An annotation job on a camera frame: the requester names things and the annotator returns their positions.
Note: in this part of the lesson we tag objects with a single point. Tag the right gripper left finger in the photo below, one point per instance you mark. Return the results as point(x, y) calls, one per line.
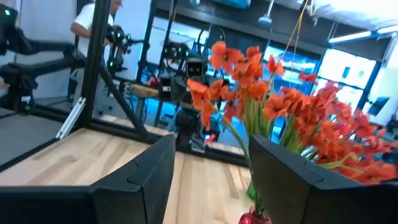
point(124, 199)

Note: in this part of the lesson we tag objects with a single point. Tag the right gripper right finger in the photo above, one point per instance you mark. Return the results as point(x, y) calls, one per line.
point(311, 199)

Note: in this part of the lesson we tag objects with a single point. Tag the red glass vase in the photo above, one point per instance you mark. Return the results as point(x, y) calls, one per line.
point(248, 219)

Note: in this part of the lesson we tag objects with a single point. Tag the orange flower bunch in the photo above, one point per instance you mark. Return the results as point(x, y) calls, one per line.
point(224, 56)
point(342, 130)
point(273, 107)

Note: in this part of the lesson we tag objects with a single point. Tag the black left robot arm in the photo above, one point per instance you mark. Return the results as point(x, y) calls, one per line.
point(46, 67)

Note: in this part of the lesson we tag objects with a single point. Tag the green glass vase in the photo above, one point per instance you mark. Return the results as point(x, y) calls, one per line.
point(251, 191)

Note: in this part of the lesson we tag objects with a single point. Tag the black background robot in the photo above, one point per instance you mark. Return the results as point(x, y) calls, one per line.
point(196, 67)

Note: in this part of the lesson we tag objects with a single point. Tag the person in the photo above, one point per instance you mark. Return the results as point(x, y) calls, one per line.
point(82, 25)

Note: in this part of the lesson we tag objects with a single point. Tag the silver metal bracket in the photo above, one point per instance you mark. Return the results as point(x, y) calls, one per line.
point(71, 118)

